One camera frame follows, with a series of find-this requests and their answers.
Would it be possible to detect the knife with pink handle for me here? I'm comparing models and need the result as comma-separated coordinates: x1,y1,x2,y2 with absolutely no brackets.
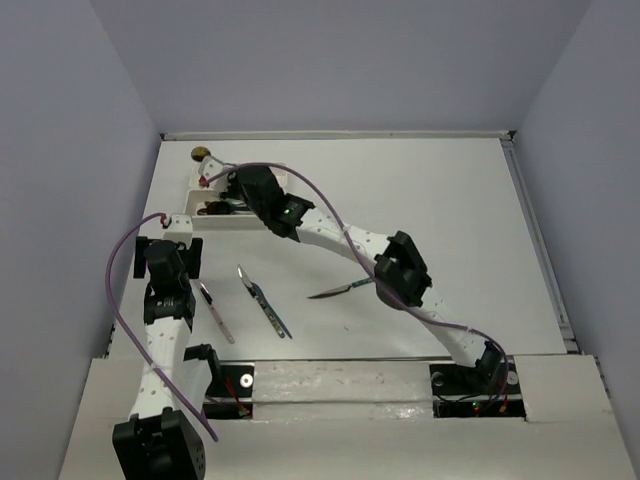
197,280,235,345

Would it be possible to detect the black spoon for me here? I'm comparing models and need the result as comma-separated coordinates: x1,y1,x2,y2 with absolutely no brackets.
205,201,248,215

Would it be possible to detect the copper spoon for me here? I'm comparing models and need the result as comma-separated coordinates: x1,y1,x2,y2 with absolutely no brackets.
190,146,211,163

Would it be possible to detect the knife with green handle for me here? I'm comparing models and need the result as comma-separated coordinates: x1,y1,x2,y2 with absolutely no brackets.
308,278,373,300

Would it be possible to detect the dark blue plastic knife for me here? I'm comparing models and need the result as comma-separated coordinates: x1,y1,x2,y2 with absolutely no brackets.
253,283,293,339

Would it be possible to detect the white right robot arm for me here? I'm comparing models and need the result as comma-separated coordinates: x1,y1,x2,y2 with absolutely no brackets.
208,162,508,397

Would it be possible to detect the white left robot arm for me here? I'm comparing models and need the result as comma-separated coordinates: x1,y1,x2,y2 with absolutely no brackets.
112,236,221,479

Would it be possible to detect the white rear utensil tray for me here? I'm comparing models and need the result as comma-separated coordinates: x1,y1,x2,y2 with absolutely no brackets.
188,160,289,191

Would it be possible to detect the white utensil tray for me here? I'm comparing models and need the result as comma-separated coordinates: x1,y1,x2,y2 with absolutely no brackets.
185,190,264,231
188,160,289,191

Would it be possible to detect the white front utensil tray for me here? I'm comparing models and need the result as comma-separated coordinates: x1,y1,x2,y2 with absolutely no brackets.
185,190,264,231

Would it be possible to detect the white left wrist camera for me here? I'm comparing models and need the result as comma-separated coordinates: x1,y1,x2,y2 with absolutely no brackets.
160,213,193,248

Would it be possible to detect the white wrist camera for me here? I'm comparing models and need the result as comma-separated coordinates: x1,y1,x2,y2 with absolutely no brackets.
198,155,234,191
160,213,193,248

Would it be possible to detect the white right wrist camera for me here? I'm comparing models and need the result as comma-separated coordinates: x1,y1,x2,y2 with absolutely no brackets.
198,155,234,191

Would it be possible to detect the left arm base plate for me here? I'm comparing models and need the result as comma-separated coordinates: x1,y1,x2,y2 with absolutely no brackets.
203,362,255,420

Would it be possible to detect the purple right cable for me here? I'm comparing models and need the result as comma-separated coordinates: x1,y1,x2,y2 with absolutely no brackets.
201,160,511,411

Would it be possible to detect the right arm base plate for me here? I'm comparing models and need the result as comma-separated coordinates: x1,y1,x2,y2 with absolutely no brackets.
429,361,526,419

